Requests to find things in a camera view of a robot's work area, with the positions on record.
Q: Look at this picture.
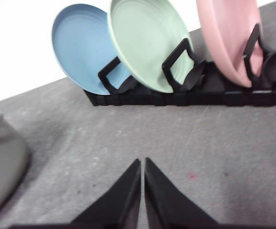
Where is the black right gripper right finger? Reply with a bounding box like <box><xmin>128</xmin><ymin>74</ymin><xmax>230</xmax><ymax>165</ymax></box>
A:
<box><xmin>144</xmin><ymin>157</ymin><xmax>222</xmax><ymax>229</ymax></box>

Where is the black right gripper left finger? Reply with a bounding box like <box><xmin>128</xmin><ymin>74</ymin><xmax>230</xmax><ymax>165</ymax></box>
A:
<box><xmin>70</xmin><ymin>159</ymin><xmax>141</xmax><ymax>229</ymax></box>

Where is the green plate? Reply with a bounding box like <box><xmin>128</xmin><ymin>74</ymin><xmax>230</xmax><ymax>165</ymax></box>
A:
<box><xmin>108</xmin><ymin>0</ymin><xmax>194</xmax><ymax>93</ymax></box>

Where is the green electric steamer pot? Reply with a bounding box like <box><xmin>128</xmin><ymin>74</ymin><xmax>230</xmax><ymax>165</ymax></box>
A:
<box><xmin>0</xmin><ymin>112</ymin><xmax>31</xmax><ymax>211</ymax></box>

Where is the black plate rack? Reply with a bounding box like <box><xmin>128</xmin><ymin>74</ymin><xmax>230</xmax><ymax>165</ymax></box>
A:
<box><xmin>84</xmin><ymin>24</ymin><xmax>276</xmax><ymax>106</ymax></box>

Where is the blue plate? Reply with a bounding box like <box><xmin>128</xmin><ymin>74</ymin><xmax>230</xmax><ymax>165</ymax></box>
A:
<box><xmin>52</xmin><ymin>4</ymin><xmax>130</xmax><ymax>94</ymax></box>

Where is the pink plate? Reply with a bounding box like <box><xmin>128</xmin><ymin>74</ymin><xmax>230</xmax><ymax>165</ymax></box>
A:
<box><xmin>196</xmin><ymin>0</ymin><xmax>264</xmax><ymax>88</ymax></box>

